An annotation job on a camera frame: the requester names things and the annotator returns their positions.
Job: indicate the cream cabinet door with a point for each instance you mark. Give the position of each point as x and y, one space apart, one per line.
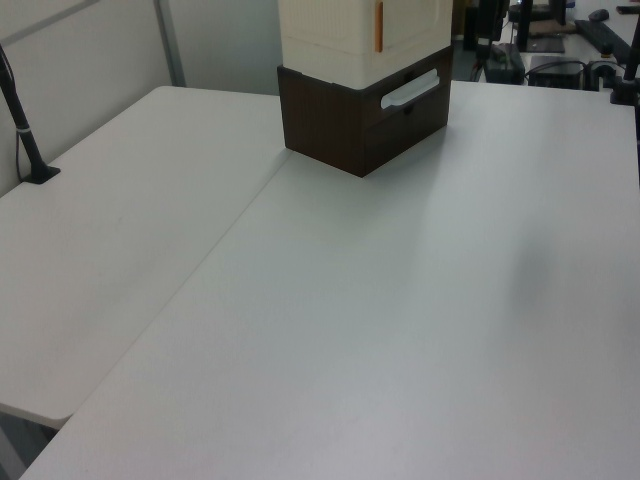
415 22

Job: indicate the cream plastic cabinet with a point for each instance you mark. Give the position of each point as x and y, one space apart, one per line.
325 35

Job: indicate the dark brown drawer box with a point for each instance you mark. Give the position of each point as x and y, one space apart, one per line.
320 115

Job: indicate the dark green equipment box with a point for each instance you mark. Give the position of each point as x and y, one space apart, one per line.
507 62

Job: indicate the black electronics box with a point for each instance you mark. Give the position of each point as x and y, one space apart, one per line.
555 75

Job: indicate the black monitor stand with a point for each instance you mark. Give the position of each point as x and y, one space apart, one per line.
542 30

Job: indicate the black keyboard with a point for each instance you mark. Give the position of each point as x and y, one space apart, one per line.
602 36

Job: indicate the black computer mouse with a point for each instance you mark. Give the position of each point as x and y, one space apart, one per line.
599 15

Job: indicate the grey partition post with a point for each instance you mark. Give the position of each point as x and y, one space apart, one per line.
170 40

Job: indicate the black camera stand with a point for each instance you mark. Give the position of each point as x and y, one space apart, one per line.
25 135

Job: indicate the black clamp mount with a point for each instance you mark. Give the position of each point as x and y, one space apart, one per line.
625 85

